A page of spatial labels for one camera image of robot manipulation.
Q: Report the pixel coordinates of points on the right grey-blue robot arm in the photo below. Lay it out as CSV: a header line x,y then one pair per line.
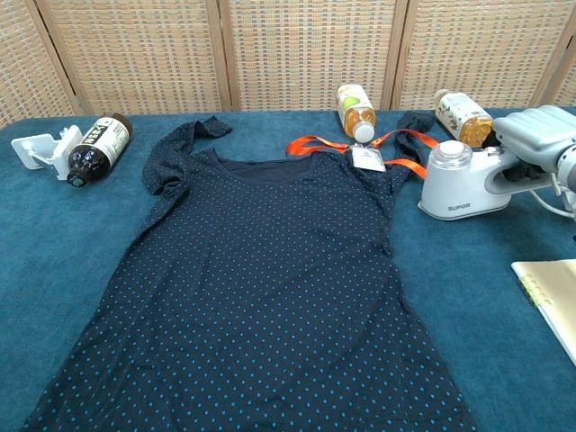
x,y
569,166

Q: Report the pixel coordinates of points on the navy polka dot shirt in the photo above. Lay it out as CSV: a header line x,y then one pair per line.
x,y
252,279

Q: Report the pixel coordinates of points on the white ID badge holder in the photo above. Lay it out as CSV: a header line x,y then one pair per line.
x,y
368,158

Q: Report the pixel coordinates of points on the pear label juice bottle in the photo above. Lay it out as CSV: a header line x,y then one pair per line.
x,y
357,112

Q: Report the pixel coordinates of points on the woven wooden folding screen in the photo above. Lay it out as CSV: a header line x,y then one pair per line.
x,y
306,54

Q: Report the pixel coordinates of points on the white label yellow tea bottle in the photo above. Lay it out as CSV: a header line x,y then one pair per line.
x,y
463,117

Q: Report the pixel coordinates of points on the dark tea bottle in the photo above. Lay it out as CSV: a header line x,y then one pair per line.
x,y
99,144

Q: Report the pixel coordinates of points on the white folding phone stand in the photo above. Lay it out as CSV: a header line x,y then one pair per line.
x,y
31,148

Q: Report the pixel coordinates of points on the beige notebook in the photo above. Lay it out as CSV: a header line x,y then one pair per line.
x,y
558,292

